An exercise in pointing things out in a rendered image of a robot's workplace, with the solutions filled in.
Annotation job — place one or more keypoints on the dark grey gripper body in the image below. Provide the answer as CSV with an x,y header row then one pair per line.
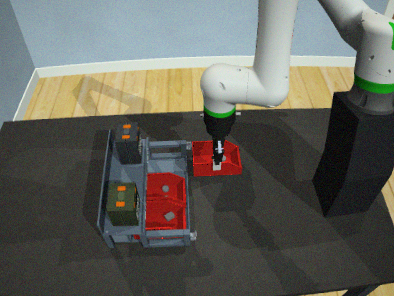
x,y
218,134

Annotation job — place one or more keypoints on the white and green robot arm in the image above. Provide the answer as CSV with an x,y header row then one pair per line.
x,y
266,83

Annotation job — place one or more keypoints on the dark grey metal shelf rack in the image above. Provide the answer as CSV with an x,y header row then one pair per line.
x,y
114,172

